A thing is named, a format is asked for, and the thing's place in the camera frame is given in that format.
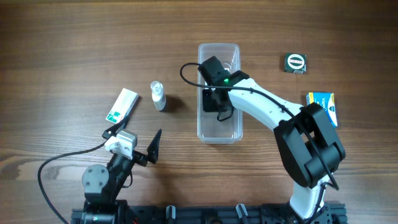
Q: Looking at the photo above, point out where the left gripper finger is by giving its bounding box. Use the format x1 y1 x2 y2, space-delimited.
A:
147 129 162 164
102 116 129 139

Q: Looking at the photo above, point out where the white green medicine box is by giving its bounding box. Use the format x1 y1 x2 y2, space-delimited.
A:
105 88 139 124

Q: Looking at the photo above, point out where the small dark green box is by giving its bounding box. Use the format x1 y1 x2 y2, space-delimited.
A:
284 53 307 74

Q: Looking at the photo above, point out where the blue yellow VapoDrops box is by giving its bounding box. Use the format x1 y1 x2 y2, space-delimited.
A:
306 92 338 128

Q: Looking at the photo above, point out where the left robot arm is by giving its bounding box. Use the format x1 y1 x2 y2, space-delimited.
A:
71 117 162 224

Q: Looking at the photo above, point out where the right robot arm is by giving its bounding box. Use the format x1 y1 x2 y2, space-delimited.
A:
198 56 346 223

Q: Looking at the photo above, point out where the clear plastic container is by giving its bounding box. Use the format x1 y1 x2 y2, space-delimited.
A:
197 43 243 144

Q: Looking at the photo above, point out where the white spray bottle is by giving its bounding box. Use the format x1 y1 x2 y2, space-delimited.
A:
150 81 166 111

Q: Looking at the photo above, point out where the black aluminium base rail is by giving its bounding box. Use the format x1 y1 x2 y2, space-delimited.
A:
70 203 348 224

